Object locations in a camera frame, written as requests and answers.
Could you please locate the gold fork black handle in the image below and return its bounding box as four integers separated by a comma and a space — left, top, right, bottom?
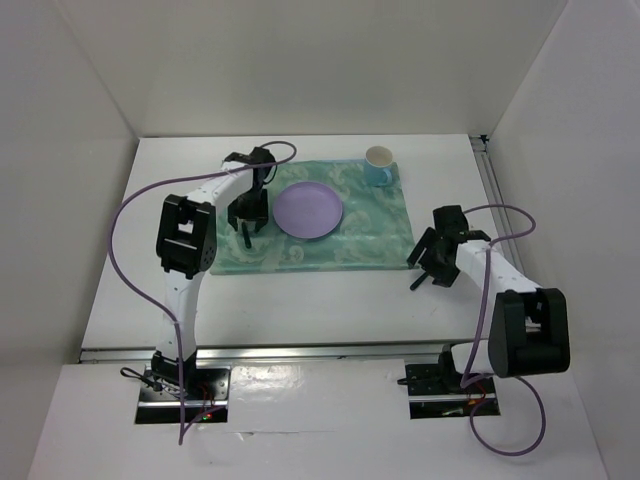
241, 220, 252, 249

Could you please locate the blue mug white inside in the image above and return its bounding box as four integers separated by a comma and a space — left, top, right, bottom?
364, 146, 393, 187

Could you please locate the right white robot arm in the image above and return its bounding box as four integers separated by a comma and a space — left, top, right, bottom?
407, 205, 571, 392

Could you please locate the aluminium right side rail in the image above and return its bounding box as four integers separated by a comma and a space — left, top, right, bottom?
469, 133, 551, 354

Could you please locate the purple plate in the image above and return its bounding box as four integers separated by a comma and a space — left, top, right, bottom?
272, 181, 343, 240

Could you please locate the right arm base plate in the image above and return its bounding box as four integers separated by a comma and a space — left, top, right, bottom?
396, 364, 496, 396

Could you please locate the green patterned cloth napkin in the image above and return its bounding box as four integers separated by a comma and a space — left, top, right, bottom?
210, 160, 414, 275

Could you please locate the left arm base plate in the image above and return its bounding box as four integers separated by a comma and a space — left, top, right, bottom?
138, 366, 231, 410

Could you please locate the aluminium front rail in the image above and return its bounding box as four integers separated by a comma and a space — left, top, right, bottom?
79, 340, 454, 364

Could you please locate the aluminium rail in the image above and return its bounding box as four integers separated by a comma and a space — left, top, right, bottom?
79, 340, 454, 364
469, 133, 551, 354

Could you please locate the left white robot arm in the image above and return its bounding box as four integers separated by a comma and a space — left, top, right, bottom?
151, 146, 276, 399

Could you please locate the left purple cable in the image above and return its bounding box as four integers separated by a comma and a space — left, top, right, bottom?
110, 141, 298, 446

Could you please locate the gold knife black handle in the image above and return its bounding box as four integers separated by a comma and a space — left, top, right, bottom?
410, 271, 430, 291

